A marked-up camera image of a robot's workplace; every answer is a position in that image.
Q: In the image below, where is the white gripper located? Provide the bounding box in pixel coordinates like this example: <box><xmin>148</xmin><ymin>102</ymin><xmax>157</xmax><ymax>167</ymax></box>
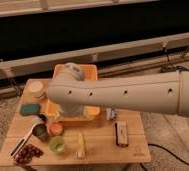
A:
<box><xmin>59</xmin><ymin>104</ymin><xmax>84</xmax><ymax>117</ymax></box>

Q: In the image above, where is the green cup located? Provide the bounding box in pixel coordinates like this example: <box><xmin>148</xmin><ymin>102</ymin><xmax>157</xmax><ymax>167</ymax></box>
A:
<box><xmin>49</xmin><ymin>136</ymin><xmax>65</xmax><ymax>154</ymax></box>

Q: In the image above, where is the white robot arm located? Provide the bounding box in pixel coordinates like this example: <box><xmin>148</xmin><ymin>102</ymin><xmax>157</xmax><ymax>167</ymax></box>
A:
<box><xmin>46</xmin><ymin>63</ymin><xmax>189</xmax><ymax>117</ymax></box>

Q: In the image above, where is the yellow plastic tray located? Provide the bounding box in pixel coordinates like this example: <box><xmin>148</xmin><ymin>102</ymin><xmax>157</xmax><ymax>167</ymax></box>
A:
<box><xmin>45</xmin><ymin>63</ymin><xmax>100</xmax><ymax>122</ymax></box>

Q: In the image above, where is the cream round lidded container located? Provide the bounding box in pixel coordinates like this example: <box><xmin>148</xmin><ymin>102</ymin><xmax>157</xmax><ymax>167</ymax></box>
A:
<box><xmin>28</xmin><ymin>81</ymin><xmax>45</xmax><ymax>99</ymax></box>

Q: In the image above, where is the small blue white packet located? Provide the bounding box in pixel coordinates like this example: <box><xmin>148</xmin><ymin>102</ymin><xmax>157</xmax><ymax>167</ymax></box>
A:
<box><xmin>106</xmin><ymin>108</ymin><xmax>116</xmax><ymax>120</ymax></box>

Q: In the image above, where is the green sponge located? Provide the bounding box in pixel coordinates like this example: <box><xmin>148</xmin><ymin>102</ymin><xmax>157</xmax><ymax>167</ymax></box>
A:
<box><xmin>20</xmin><ymin>104</ymin><xmax>40</xmax><ymax>116</ymax></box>

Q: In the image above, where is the small wooden table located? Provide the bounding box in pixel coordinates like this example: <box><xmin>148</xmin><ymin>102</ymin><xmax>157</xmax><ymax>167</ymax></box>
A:
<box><xmin>0</xmin><ymin>79</ymin><xmax>151</xmax><ymax>166</ymax></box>

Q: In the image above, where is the bunch of red grapes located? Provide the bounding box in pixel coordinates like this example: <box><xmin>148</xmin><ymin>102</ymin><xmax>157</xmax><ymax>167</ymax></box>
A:
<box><xmin>14</xmin><ymin>144</ymin><xmax>43</xmax><ymax>165</ymax></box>

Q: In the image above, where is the blue power adapter box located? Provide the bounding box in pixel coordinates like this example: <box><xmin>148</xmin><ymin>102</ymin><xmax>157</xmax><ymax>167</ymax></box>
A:
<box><xmin>159</xmin><ymin>66</ymin><xmax>189</xmax><ymax>73</ymax></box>

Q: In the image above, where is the white handled dish brush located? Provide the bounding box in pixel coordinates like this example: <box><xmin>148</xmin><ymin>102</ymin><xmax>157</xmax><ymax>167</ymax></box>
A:
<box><xmin>10</xmin><ymin>114</ymin><xmax>47</xmax><ymax>157</ymax></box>

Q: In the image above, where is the black floor cable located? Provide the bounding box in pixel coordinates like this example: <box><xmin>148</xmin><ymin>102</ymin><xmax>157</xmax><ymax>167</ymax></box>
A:
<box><xmin>139</xmin><ymin>118</ymin><xmax>189</xmax><ymax>171</ymax></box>

